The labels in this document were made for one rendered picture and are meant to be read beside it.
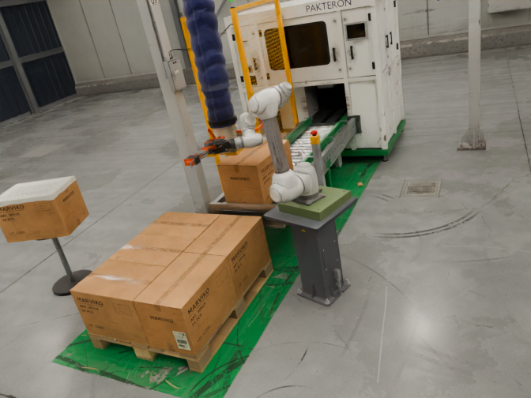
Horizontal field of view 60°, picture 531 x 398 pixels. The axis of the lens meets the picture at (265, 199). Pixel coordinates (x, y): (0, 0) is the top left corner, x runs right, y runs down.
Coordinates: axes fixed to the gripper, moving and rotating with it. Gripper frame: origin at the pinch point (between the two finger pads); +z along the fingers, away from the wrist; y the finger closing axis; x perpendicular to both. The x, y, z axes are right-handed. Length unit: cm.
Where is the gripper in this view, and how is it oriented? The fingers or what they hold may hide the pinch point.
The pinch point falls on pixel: (208, 148)
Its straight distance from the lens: 353.3
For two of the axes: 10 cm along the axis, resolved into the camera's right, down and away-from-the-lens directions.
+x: -2.1, -7.9, 5.7
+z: -9.8, 1.8, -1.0
